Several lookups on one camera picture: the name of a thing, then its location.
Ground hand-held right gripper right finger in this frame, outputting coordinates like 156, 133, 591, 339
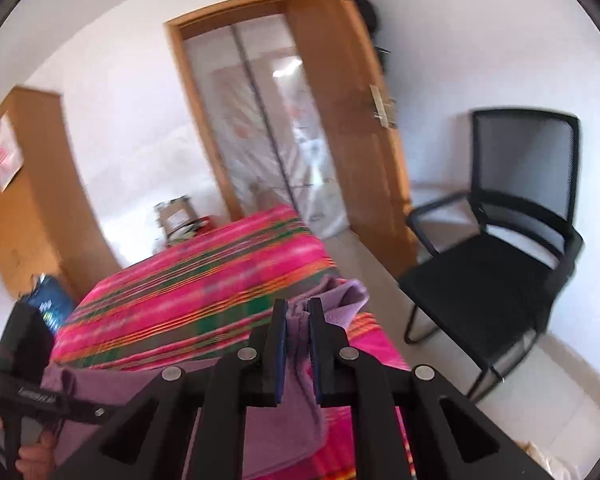
307, 297, 556, 480

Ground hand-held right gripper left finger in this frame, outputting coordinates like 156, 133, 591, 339
50, 298, 288, 480

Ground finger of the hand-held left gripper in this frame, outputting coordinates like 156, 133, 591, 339
54, 391, 117, 424

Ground purple fleece pants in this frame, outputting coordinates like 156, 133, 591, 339
40, 277, 370, 480

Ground person's left hand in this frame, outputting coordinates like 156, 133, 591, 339
0, 405, 58, 480

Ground blue printed tote bag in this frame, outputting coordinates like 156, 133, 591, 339
25, 274, 78, 336

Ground pink plaid bed sheet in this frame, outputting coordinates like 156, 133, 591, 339
50, 205, 416, 480

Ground wooden wardrobe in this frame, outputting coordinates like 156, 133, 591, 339
0, 86, 123, 301

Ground cardboard box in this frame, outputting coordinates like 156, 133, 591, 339
154, 195, 198, 241

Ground black mesh office chair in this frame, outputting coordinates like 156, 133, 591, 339
399, 107, 586, 403

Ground white plastic bag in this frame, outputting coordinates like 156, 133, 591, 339
0, 112, 25, 193

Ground translucent printed door curtain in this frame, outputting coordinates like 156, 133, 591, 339
182, 12, 351, 238

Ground wooden door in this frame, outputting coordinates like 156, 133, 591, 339
286, 0, 418, 281

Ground black hanging bag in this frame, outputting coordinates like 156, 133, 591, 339
340, 0, 381, 41

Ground metal door handle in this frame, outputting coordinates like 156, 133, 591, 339
370, 85, 398, 131

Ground wooden door frame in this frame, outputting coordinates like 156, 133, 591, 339
165, 0, 293, 221

